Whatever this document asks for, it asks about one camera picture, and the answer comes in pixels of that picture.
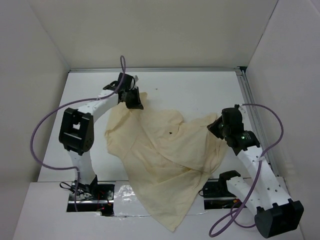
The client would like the purple cable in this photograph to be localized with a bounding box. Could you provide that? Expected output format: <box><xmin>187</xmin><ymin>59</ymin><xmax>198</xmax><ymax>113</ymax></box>
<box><xmin>30</xmin><ymin>55</ymin><xmax>126</xmax><ymax>212</ymax></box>
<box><xmin>208</xmin><ymin>103</ymin><xmax>285</xmax><ymax>238</ymax></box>

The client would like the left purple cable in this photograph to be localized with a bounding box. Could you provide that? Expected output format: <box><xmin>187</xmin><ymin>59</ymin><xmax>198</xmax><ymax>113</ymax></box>
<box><xmin>30</xmin><ymin>55</ymin><xmax>126</xmax><ymax>212</ymax></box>

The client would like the cream fabric jacket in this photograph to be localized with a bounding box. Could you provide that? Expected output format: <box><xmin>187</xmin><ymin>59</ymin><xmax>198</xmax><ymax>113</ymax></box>
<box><xmin>104</xmin><ymin>92</ymin><xmax>228</xmax><ymax>232</ymax></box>

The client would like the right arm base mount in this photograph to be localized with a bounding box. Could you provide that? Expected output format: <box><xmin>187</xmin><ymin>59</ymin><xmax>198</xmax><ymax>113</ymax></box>
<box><xmin>198</xmin><ymin>170</ymin><xmax>241</xmax><ymax>210</ymax></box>

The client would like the aluminium frame rail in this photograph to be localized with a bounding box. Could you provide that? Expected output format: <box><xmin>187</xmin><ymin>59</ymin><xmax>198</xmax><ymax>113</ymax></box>
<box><xmin>63</xmin><ymin>67</ymin><xmax>267</xmax><ymax>181</ymax></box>

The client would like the white front cover sheet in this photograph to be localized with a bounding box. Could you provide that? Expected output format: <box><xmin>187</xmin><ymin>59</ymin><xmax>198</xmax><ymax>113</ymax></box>
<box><xmin>113</xmin><ymin>181</ymin><xmax>207</xmax><ymax>217</ymax></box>

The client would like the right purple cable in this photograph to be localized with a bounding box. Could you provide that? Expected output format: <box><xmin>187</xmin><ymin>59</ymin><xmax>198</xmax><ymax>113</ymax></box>
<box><xmin>208</xmin><ymin>103</ymin><xmax>285</xmax><ymax>238</ymax></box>

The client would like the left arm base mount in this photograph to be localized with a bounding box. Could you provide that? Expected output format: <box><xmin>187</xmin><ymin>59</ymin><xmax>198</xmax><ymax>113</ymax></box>
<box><xmin>59</xmin><ymin>181</ymin><xmax>115</xmax><ymax>217</ymax></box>

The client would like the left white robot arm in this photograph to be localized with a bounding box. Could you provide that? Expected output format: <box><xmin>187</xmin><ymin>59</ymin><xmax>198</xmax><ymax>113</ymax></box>
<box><xmin>58</xmin><ymin>72</ymin><xmax>144</xmax><ymax>200</ymax></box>

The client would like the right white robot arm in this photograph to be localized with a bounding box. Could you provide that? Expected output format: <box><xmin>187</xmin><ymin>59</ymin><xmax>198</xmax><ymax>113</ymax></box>
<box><xmin>207</xmin><ymin>104</ymin><xmax>304</xmax><ymax>239</ymax></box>

